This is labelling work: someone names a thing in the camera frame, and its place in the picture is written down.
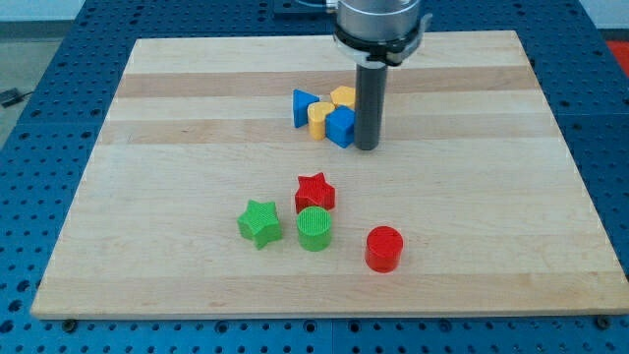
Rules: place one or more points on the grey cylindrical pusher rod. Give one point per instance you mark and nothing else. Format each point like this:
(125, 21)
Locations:
(370, 89)

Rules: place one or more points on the yellow hexagon block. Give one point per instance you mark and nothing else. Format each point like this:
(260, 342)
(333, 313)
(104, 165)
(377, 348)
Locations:
(343, 96)

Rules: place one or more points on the blue cube block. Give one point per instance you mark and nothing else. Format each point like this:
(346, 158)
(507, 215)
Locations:
(339, 126)

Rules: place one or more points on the blue triangle block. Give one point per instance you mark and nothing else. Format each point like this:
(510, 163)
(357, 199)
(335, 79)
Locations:
(301, 100)

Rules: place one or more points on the red star block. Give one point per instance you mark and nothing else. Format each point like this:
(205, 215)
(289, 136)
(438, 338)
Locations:
(314, 191)

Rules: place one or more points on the green cylinder block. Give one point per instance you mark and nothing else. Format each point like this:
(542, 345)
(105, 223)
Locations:
(314, 228)

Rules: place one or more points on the red cylinder block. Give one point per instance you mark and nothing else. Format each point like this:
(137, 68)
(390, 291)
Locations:
(384, 247)

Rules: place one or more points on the green star block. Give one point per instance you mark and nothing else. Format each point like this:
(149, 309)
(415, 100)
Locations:
(260, 223)

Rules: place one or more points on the light wooden board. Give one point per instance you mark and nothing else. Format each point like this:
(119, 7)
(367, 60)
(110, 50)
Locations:
(202, 200)

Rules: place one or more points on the black device on floor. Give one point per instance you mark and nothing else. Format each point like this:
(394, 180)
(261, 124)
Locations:
(12, 96)

